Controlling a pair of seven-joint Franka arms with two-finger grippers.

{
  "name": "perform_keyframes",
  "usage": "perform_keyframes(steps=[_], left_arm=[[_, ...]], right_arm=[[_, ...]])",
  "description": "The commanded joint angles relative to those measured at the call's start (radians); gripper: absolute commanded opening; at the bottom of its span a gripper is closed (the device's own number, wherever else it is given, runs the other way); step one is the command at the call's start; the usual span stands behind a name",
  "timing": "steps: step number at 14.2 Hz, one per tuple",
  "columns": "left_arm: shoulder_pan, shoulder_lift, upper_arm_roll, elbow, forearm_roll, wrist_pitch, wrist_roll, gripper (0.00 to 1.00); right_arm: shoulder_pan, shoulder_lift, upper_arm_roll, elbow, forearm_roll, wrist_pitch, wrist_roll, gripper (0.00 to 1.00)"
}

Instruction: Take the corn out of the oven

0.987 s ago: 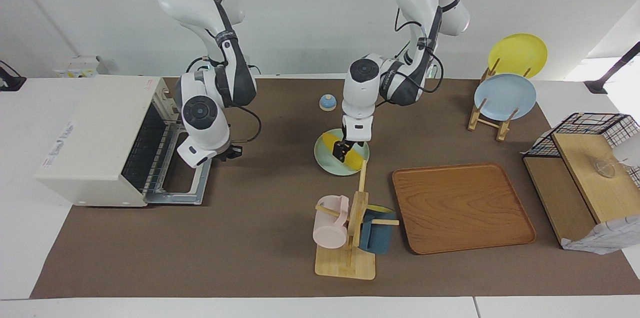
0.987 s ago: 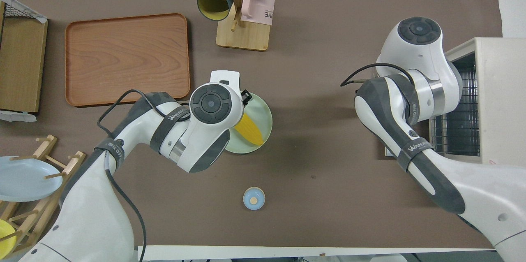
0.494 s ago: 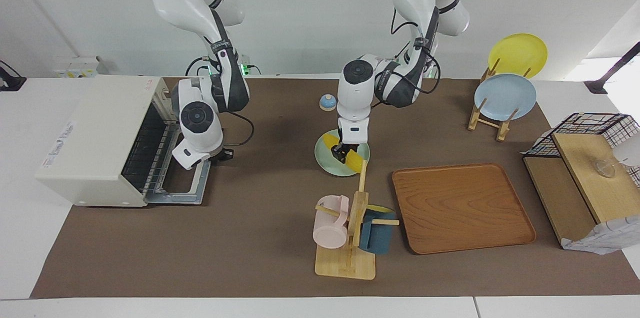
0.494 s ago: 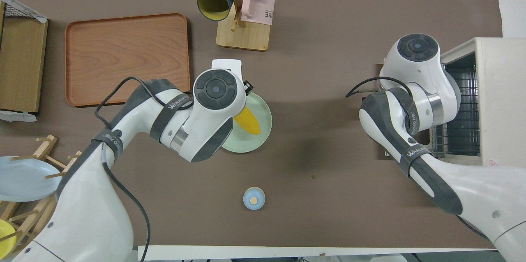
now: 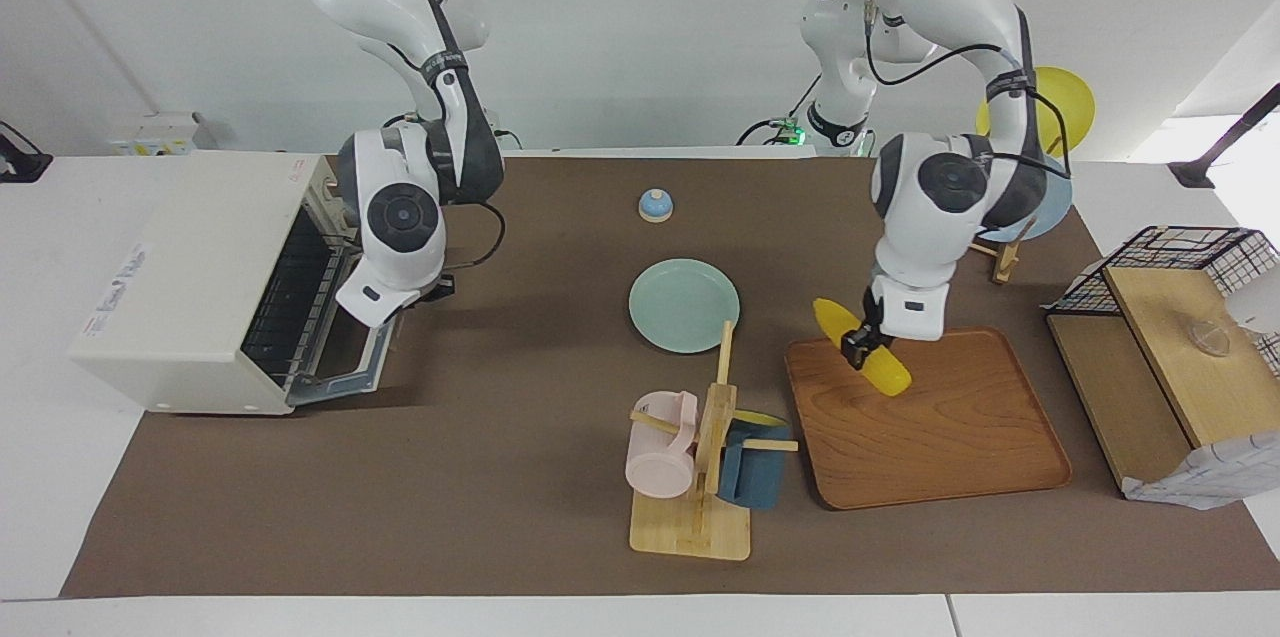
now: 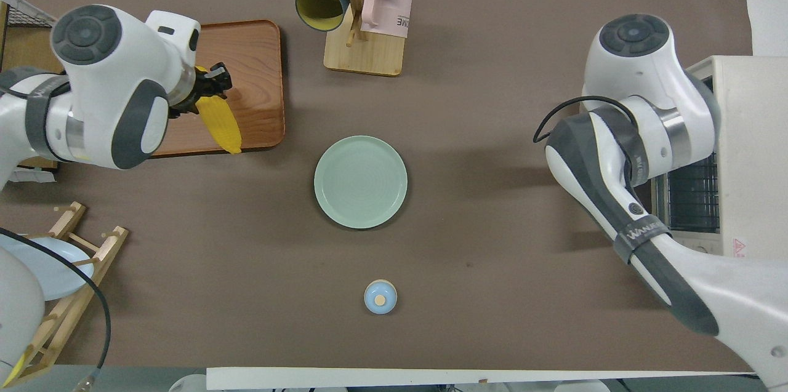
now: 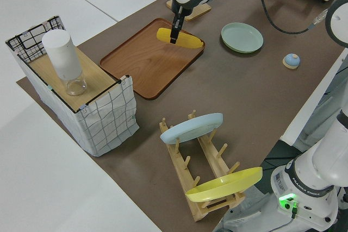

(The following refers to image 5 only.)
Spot yellow banana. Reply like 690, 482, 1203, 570
812, 297, 913, 398

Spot mint green plate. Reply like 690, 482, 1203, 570
628, 258, 742, 355

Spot white toaster oven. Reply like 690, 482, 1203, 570
68, 152, 401, 416

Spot wooden dish rack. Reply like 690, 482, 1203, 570
968, 217, 1036, 285

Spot brown wooden tray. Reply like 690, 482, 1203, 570
783, 325, 1073, 512

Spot dark blue mug yellow inside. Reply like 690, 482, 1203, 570
716, 410, 791, 510

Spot light blue plate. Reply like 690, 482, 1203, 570
985, 155, 1074, 243

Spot brown table mat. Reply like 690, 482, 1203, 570
60, 155, 1280, 600

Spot pink mug with lettering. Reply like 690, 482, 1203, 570
625, 390, 699, 500

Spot wooden mug tree stand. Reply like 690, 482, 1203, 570
628, 320, 801, 561

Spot yellow plate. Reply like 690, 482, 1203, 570
975, 66, 1097, 160

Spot wooden two-tier shelf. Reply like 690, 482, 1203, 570
1046, 264, 1280, 493

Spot white power strip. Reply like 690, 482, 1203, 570
108, 111, 218, 157

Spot clear glass cup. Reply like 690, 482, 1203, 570
1185, 317, 1238, 359

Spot white rounded plastic object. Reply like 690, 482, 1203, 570
1225, 275, 1280, 335

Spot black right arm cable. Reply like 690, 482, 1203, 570
440, 200, 508, 273

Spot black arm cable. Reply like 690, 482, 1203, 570
855, 0, 1076, 183
440, 200, 508, 273

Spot metal oven wire rack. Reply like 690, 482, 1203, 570
243, 217, 351, 383

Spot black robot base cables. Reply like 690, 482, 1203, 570
735, 72, 831, 146

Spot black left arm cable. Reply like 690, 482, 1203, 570
855, 0, 1076, 183

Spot wire mesh shelf side panel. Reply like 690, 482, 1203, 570
1120, 432, 1280, 511
1045, 225, 1280, 378

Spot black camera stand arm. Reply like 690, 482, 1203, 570
1168, 82, 1280, 190

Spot black clamp mount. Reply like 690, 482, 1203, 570
0, 120, 53, 184

